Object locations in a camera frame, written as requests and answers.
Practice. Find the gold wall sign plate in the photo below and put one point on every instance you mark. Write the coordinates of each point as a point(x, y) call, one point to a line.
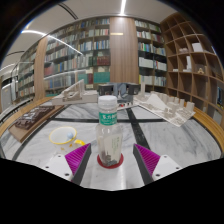
point(116, 33)

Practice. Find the flat round red coaster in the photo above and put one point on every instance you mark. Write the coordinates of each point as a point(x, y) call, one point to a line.
point(110, 166)

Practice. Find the linear ceiling light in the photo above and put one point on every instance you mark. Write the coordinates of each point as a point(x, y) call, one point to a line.
point(123, 6)

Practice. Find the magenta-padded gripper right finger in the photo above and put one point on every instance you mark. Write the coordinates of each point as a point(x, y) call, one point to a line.
point(165, 166)

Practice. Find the narrow bookshelf full of books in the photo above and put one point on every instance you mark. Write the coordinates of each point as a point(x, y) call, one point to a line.
point(150, 53)

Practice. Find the white ramp architectural model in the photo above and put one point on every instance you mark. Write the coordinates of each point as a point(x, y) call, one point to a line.
point(75, 95)

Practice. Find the white mug with yellow rim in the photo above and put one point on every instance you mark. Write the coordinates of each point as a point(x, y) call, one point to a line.
point(60, 133)

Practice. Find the flat white site model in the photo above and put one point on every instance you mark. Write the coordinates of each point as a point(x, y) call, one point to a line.
point(128, 105)

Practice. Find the long bookshelf full of books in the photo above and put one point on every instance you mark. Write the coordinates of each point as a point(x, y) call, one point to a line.
point(26, 73)
point(80, 56)

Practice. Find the dark building architectural model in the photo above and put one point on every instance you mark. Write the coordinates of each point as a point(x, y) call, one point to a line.
point(120, 90)

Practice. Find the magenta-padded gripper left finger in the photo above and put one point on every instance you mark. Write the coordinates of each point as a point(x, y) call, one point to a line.
point(58, 166)

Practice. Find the small light blue ball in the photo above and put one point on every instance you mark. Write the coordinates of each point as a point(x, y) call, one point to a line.
point(70, 135)

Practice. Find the wooden cubby shelf unit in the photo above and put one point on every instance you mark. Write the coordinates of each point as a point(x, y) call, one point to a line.
point(193, 63)

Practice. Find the clear green-labelled drink bottle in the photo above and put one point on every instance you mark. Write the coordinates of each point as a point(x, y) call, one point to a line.
point(109, 140)

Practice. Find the brown model on wooden board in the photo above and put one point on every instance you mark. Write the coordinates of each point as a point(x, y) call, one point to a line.
point(31, 118)

